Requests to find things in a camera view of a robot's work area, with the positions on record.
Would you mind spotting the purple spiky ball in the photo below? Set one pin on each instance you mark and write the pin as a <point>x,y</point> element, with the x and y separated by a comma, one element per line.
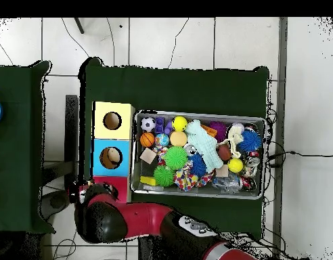
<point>219,128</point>

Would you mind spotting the black and white soccer ball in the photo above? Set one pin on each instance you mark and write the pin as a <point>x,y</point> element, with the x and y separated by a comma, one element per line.
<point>148,124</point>

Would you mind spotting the green fuzzy ball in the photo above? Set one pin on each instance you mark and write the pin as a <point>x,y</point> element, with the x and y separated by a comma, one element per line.
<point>176,157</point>
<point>164,176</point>

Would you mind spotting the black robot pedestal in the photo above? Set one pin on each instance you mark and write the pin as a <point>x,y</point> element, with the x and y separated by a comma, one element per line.
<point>147,250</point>

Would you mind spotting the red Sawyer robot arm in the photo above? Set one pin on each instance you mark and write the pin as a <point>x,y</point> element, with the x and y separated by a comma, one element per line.
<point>144,216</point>

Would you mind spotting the brown toy football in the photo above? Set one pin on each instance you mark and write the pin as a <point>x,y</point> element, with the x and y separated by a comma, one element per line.
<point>224,152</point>

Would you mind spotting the shallow clear mesh bin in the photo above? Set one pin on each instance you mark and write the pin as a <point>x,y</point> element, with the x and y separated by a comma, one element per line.
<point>166,191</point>

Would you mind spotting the white baseball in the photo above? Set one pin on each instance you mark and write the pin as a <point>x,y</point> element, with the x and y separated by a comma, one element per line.
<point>238,126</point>

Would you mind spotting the blue fuzzy ball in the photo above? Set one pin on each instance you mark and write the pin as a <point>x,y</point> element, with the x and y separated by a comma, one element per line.
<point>197,164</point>
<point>250,140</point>

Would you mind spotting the small orange basketball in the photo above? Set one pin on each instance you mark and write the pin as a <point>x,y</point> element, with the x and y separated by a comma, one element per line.
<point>147,139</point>

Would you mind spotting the mint green knitted cloth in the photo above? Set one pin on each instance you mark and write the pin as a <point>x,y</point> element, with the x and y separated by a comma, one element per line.
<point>205,143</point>

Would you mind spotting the black upright panel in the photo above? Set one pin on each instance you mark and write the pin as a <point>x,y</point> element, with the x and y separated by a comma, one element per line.
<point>71,135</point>

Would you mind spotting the dark green table cloth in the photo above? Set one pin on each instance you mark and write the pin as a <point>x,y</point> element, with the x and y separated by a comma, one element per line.
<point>169,89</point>
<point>15,149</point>

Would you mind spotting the multicoloured knotted fabric toy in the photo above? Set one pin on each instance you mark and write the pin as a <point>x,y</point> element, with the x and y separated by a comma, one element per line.
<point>159,153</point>

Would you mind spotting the yellow ball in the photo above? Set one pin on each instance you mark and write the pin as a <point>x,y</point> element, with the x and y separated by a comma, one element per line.
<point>179,123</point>

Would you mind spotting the orange plastic block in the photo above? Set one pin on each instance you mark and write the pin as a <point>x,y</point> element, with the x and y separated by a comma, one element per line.
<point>209,130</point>

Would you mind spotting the grey rounded base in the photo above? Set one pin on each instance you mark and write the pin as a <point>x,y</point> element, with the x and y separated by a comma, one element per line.
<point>54,201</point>

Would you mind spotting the wooden box with three holes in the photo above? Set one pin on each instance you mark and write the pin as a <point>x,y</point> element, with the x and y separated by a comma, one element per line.
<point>123,130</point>

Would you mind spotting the black stand with legs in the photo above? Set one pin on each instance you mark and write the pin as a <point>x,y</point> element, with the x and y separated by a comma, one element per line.
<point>79,25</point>

